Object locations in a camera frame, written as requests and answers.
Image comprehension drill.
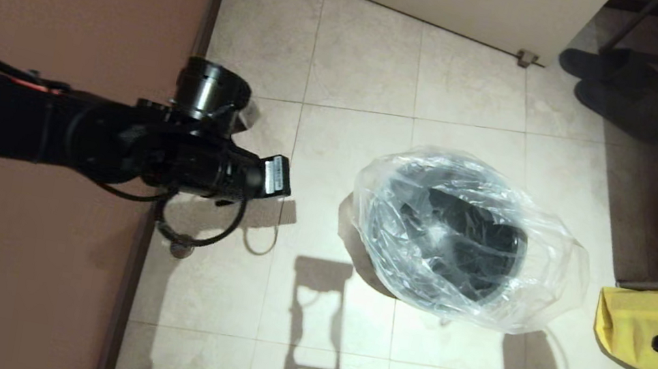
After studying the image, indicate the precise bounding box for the clear plastic trash bag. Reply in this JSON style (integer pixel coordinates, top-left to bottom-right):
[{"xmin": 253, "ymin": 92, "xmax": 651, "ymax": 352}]
[{"xmin": 334, "ymin": 136, "xmax": 607, "ymax": 346}]

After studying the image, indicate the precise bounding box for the metal door stop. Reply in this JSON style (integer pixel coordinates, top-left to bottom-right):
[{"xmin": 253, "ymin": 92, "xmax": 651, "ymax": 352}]
[{"xmin": 515, "ymin": 51, "xmax": 546, "ymax": 72}]

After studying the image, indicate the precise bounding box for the dark slanted pole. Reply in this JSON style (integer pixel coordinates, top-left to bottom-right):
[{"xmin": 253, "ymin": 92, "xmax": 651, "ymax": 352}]
[{"xmin": 599, "ymin": 0, "xmax": 658, "ymax": 61}]

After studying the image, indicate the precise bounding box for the black slipper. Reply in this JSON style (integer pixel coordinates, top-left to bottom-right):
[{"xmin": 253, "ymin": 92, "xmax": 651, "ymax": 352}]
[
  {"xmin": 567, "ymin": 75, "xmax": 658, "ymax": 146},
  {"xmin": 553, "ymin": 42, "xmax": 658, "ymax": 98}
]

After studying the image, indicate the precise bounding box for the left arm looped black cable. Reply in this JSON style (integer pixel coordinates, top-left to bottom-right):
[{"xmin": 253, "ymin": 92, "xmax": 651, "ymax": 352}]
[{"xmin": 152, "ymin": 183, "xmax": 250, "ymax": 256}]

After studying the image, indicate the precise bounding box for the round metal floor plug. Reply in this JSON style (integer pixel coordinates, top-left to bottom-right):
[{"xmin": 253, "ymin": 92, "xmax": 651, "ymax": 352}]
[{"xmin": 169, "ymin": 240, "xmax": 196, "ymax": 261}]

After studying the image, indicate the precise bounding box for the grey round trash bin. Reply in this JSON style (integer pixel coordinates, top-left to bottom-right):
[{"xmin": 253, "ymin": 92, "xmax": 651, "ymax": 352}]
[{"xmin": 345, "ymin": 145, "xmax": 539, "ymax": 320}]

